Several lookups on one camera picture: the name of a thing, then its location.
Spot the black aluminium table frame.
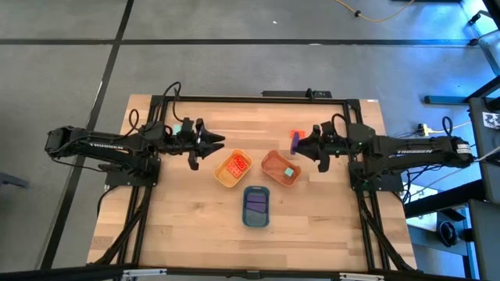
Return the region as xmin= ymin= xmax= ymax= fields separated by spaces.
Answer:
xmin=87 ymin=94 xmax=417 ymax=274

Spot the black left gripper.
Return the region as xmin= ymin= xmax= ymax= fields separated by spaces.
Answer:
xmin=170 ymin=116 xmax=227 ymax=172

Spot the orange plastic tray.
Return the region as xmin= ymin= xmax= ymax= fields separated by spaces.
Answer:
xmin=260 ymin=150 xmax=302 ymax=187

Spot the black table-level camera bar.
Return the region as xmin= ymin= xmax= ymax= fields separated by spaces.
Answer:
xmin=261 ymin=87 xmax=333 ymax=99

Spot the yellow power plug with cord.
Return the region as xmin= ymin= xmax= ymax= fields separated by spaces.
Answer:
xmin=416 ymin=120 xmax=473 ymax=137

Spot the black metal beam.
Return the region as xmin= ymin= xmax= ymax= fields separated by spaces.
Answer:
xmin=403 ymin=180 xmax=488 ymax=219

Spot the black round device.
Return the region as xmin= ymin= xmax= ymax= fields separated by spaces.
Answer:
xmin=437 ymin=219 xmax=459 ymax=247

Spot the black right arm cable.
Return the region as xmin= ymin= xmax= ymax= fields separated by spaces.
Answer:
xmin=441 ymin=116 xmax=455 ymax=137

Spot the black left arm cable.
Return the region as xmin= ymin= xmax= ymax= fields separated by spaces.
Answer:
xmin=127 ymin=80 xmax=184 ymax=132

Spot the yellow plastic tray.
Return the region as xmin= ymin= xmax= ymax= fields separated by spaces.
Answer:
xmin=213 ymin=148 xmax=254 ymax=189

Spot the yellow floor cable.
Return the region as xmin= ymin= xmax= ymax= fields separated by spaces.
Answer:
xmin=334 ymin=0 xmax=416 ymax=23

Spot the blue metal floor beam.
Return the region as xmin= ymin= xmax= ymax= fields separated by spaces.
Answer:
xmin=423 ymin=94 xmax=472 ymax=105

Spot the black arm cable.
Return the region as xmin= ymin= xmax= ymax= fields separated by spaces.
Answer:
xmin=441 ymin=116 xmax=455 ymax=137
xmin=127 ymin=80 xmax=184 ymax=132

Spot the black and white tag marker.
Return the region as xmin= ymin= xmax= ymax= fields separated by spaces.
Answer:
xmin=482 ymin=112 xmax=500 ymax=130

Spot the grey chair leg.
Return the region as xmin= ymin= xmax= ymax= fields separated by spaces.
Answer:
xmin=0 ymin=171 xmax=30 ymax=191

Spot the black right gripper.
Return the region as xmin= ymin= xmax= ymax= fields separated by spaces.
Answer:
xmin=298 ymin=120 xmax=348 ymax=173

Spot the dark grey panel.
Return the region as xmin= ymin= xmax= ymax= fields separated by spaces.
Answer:
xmin=467 ymin=198 xmax=500 ymax=281

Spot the silver metal bracket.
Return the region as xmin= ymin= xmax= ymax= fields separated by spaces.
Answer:
xmin=338 ymin=272 xmax=386 ymax=281
xmin=122 ymin=268 xmax=168 ymax=280

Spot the black cable bundle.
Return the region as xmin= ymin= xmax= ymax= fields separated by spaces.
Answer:
xmin=357 ymin=190 xmax=416 ymax=272
xmin=93 ymin=185 xmax=154 ymax=266

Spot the metal cart frame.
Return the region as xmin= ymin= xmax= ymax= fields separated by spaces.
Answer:
xmin=460 ymin=0 xmax=500 ymax=77

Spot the blue plastic tray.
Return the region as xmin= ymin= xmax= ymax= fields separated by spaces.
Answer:
xmin=241 ymin=185 xmax=271 ymax=228

